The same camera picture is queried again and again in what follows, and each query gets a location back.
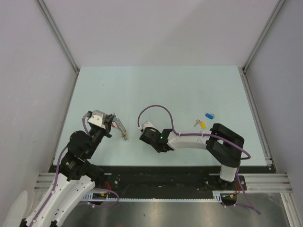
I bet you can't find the keyring with chain and tags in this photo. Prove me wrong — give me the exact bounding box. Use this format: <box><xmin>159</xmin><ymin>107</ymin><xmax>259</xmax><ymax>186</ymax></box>
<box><xmin>112</xmin><ymin>114</ymin><xmax>129</xmax><ymax>140</ymax></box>

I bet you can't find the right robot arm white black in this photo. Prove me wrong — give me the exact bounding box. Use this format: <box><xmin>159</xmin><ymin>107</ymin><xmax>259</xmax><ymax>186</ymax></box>
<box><xmin>139</xmin><ymin>122</ymin><xmax>245</xmax><ymax>190</ymax></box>

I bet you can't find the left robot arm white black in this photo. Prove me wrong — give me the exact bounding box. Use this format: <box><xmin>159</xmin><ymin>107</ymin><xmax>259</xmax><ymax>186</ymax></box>
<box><xmin>20</xmin><ymin>111</ymin><xmax>115</xmax><ymax>227</ymax></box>

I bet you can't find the yellow key tag with key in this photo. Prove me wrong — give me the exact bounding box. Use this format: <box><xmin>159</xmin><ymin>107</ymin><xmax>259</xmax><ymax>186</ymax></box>
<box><xmin>194</xmin><ymin>119</ymin><xmax>206</xmax><ymax>129</ymax></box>

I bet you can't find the blue key tag with key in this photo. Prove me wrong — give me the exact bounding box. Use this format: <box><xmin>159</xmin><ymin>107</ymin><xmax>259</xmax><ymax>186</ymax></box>
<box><xmin>205</xmin><ymin>113</ymin><xmax>214</xmax><ymax>120</ymax></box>

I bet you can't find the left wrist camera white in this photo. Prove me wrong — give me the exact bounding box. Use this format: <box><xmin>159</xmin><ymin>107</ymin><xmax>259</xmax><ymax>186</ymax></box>
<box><xmin>83</xmin><ymin>110</ymin><xmax>107</xmax><ymax>129</ymax></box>

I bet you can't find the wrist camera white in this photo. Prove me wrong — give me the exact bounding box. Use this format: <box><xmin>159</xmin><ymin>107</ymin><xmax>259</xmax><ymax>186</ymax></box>
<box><xmin>138</xmin><ymin>121</ymin><xmax>155</xmax><ymax>131</ymax></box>
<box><xmin>83</xmin><ymin>110</ymin><xmax>107</xmax><ymax>129</ymax></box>

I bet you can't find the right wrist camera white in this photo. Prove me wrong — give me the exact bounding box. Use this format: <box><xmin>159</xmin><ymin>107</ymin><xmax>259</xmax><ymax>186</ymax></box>
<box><xmin>138</xmin><ymin>121</ymin><xmax>155</xmax><ymax>131</ymax></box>

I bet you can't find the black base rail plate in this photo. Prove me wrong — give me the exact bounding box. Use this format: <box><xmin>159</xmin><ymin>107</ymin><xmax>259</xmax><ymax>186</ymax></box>
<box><xmin>47</xmin><ymin>164</ymin><xmax>247</xmax><ymax>199</ymax></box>

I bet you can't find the white slotted cable duct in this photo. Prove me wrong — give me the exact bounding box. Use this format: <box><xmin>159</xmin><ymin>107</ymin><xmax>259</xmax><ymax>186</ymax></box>
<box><xmin>80</xmin><ymin>190</ymin><xmax>237</xmax><ymax>203</ymax></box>

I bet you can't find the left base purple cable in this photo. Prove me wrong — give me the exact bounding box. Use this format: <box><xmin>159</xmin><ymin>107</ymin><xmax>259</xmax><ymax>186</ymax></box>
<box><xmin>87</xmin><ymin>186</ymin><xmax>120</xmax><ymax>209</ymax></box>

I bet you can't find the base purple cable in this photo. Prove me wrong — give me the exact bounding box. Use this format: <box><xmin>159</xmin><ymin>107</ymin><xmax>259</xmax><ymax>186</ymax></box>
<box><xmin>222</xmin><ymin>170</ymin><xmax>262</xmax><ymax>216</ymax></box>
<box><xmin>87</xmin><ymin>186</ymin><xmax>120</xmax><ymax>209</ymax></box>

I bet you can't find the left aluminium frame post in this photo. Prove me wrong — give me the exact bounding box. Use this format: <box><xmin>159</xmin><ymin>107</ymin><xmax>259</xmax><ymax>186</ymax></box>
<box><xmin>35</xmin><ymin>0</ymin><xmax>80</xmax><ymax>75</ymax></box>

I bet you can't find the aluminium frame post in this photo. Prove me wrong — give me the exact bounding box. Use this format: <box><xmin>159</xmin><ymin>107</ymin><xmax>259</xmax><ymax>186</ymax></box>
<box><xmin>242</xmin><ymin>0</ymin><xmax>288</xmax><ymax>73</ymax></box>
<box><xmin>35</xmin><ymin>0</ymin><xmax>80</xmax><ymax>75</ymax></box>

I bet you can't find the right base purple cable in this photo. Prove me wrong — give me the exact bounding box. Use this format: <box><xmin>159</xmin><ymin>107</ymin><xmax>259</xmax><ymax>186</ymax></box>
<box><xmin>222</xmin><ymin>170</ymin><xmax>262</xmax><ymax>216</ymax></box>

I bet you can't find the right aluminium frame post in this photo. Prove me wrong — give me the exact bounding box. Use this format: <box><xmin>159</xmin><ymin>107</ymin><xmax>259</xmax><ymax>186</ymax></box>
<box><xmin>242</xmin><ymin>0</ymin><xmax>288</xmax><ymax>73</ymax></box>

